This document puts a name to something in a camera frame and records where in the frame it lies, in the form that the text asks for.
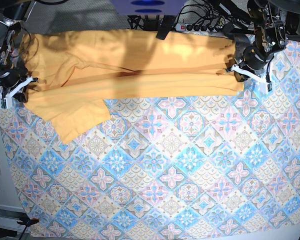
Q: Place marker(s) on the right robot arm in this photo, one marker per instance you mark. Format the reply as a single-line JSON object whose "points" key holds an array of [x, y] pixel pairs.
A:
{"points": [[10, 28]]}

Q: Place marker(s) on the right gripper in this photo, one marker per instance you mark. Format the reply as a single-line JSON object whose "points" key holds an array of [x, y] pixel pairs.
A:
{"points": [[13, 85]]}

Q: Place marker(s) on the yellow T-shirt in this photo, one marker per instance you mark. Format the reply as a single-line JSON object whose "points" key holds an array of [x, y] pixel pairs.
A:
{"points": [[78, 70]]}

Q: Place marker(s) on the orange black clamp bottom left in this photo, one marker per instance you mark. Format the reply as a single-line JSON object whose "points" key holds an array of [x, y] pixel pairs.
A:
{"points": [[27, 221]]}

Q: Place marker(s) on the white rail box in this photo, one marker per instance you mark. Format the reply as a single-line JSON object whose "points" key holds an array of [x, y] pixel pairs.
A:
{"points": [[10, 216]]}

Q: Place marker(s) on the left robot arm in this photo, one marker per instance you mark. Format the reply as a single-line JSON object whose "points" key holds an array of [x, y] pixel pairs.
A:
{"points": [[269, 39]]}

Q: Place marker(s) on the purple camera mount housing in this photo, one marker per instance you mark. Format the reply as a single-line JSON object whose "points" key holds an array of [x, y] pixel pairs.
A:
{"points": [[150, 7]]}

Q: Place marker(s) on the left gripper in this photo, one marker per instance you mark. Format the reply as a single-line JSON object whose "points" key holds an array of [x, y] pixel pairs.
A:
{"points": [[253, 65]]}

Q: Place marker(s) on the black table clamp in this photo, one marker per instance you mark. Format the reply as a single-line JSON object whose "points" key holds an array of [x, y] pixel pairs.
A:
{"points": [[165, 26]]}

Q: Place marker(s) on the patterned blue tile tablecloth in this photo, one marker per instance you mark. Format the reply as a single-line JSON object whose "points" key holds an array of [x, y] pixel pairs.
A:
{"points": [[189, 167]]}

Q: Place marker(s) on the white power strip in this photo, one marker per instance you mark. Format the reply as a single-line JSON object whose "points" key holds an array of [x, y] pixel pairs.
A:
{"points": [[187, 27]]}

